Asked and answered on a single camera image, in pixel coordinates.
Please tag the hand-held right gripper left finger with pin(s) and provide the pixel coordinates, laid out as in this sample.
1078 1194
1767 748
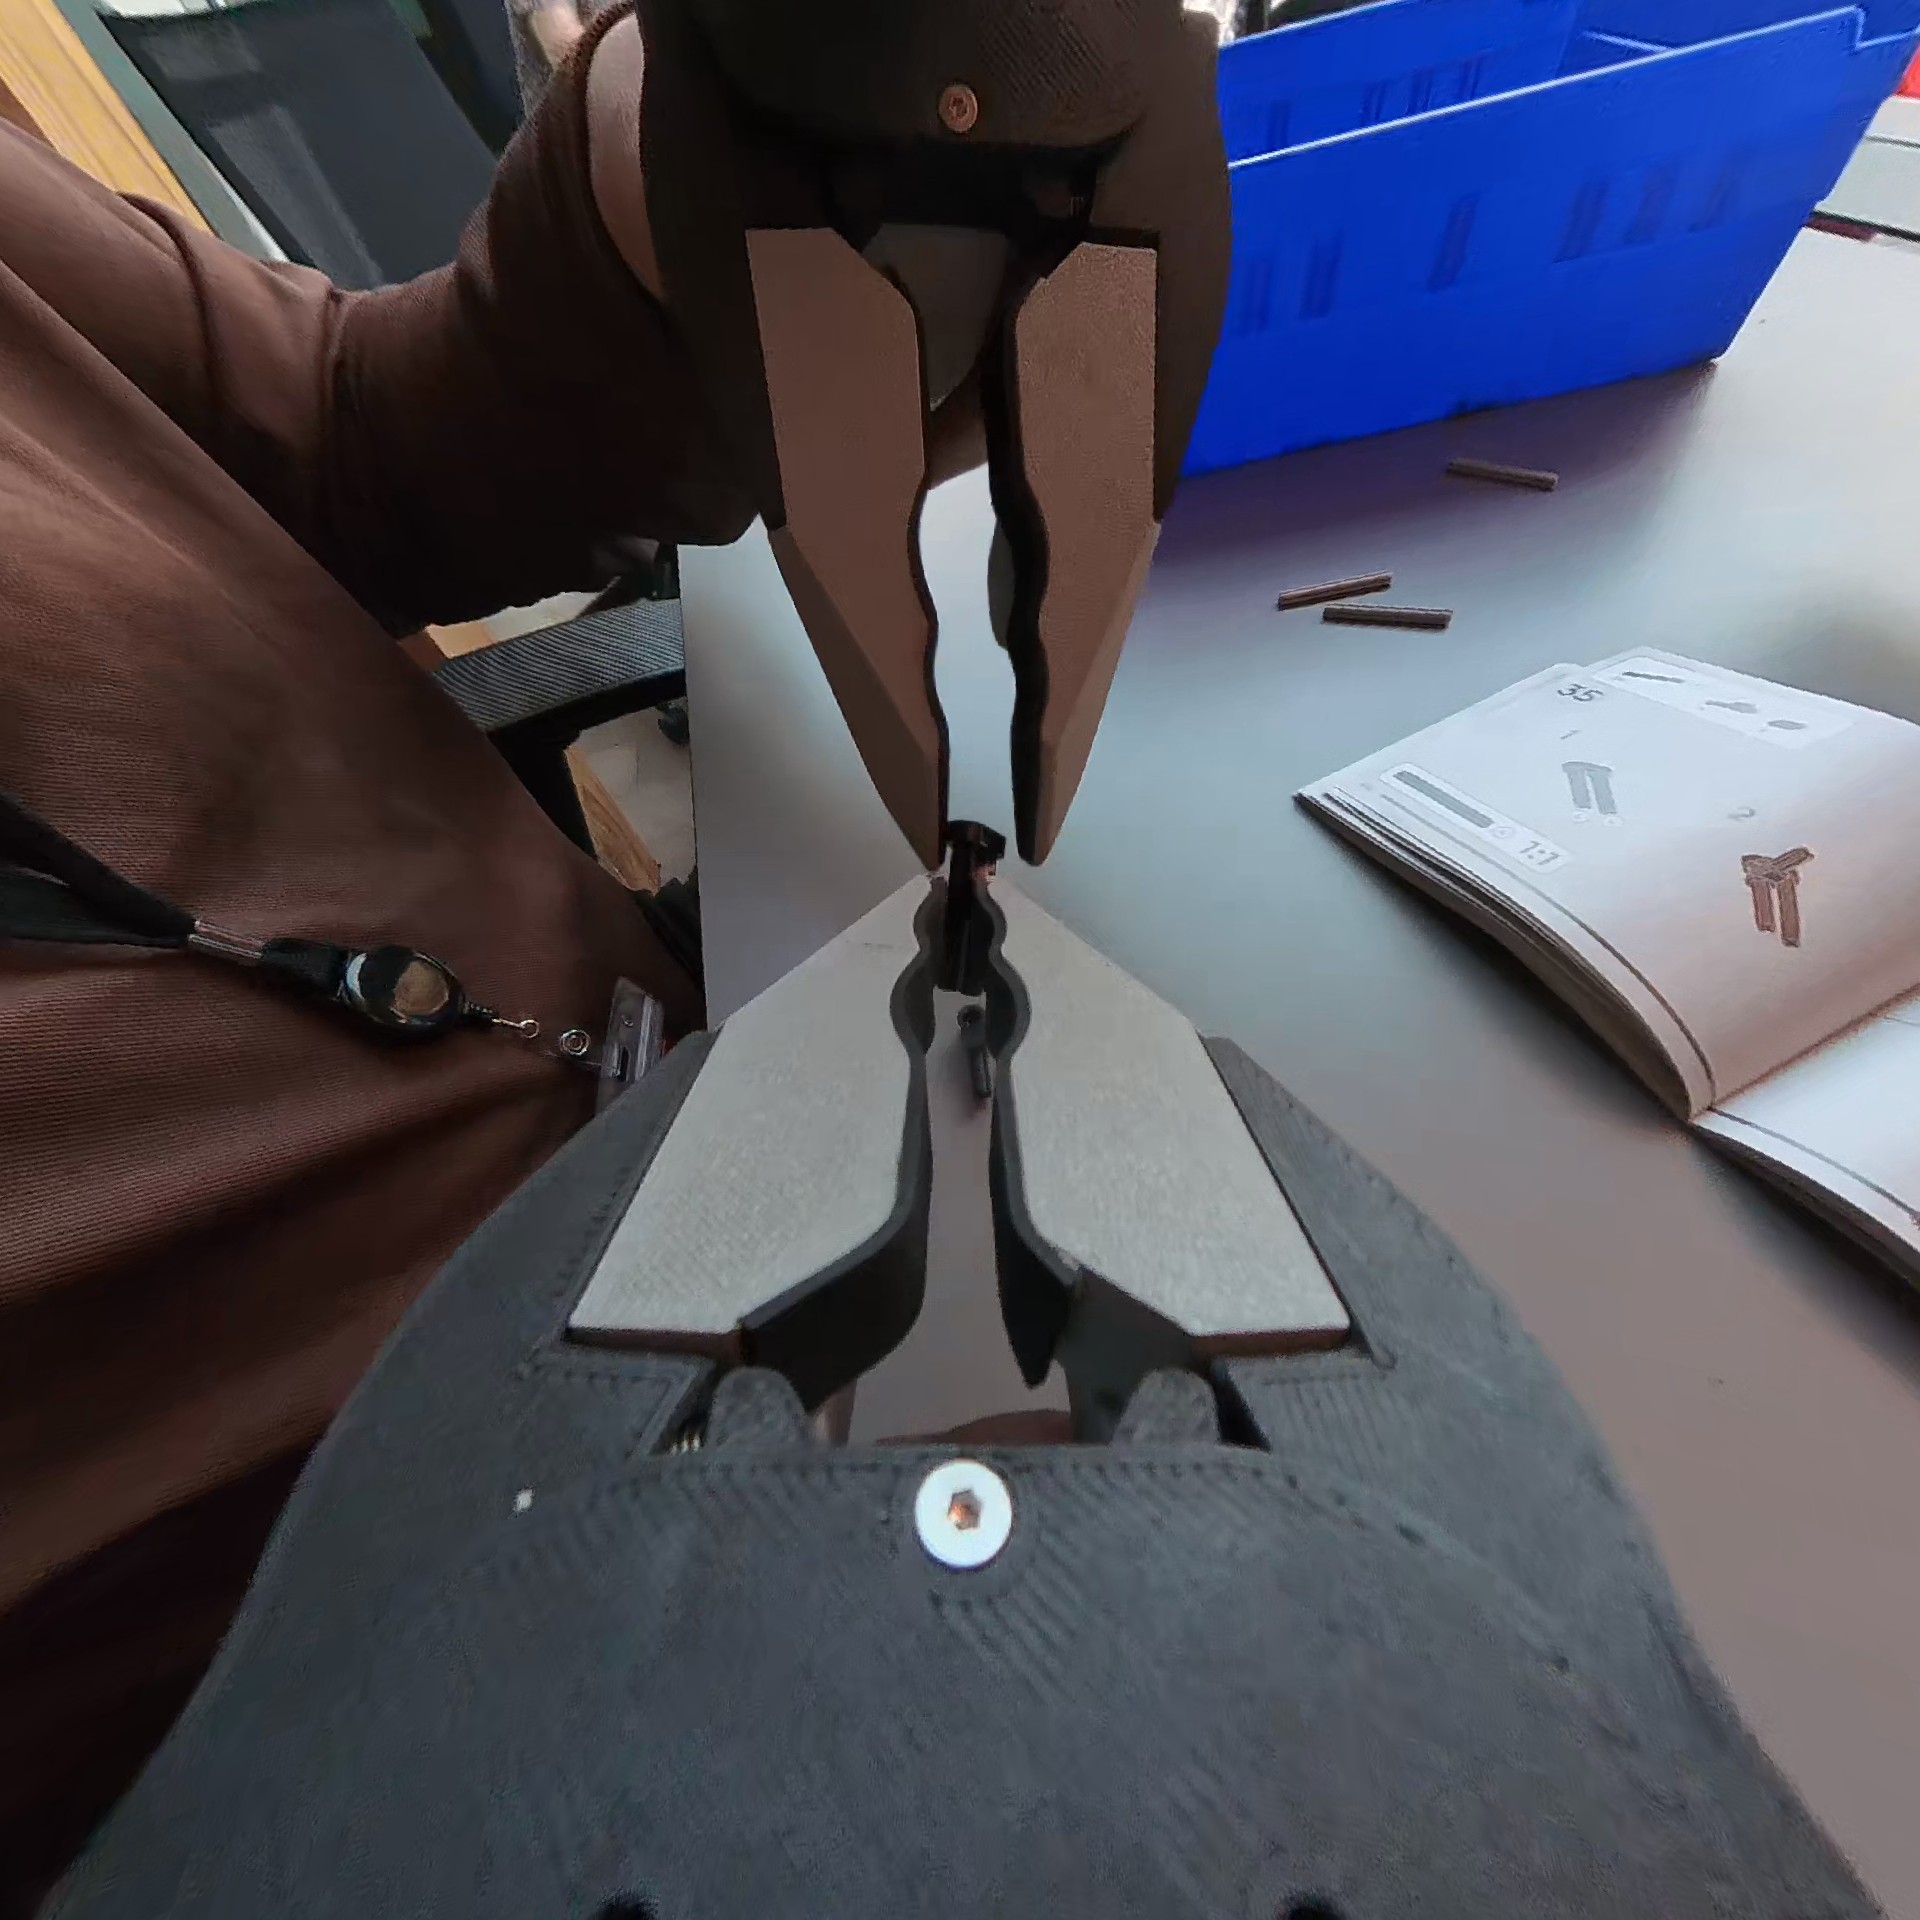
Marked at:
764 1186

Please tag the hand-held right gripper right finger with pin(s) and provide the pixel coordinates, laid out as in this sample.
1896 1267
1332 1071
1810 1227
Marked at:
1156 1186

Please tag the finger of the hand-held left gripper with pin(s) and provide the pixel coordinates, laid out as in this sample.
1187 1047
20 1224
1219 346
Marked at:
839 482
1080 495

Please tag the black lego connector piece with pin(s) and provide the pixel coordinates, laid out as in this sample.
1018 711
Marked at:
968 902

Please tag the person's left forearm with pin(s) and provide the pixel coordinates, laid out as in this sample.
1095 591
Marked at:
376 405

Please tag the dark lego axle rod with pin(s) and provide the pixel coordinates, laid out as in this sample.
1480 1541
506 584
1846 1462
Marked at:
1503 474
1389 615
1336 591

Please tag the lego instruction booklet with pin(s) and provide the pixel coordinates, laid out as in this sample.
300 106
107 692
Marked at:
1680 885

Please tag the person's left hand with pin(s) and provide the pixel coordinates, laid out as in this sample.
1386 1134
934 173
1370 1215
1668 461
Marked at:
957 438

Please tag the dark badge holder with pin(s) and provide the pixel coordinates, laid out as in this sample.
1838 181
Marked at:
634 1044

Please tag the black office chair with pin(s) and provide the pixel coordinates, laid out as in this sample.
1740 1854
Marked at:
571 668

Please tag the black badge reel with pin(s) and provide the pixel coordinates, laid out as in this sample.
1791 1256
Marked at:
398 990

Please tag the large blue plastic bin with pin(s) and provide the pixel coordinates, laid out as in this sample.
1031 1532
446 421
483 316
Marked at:
1501 255

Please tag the person's brown sweater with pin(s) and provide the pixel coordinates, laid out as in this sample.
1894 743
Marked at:
224 1202

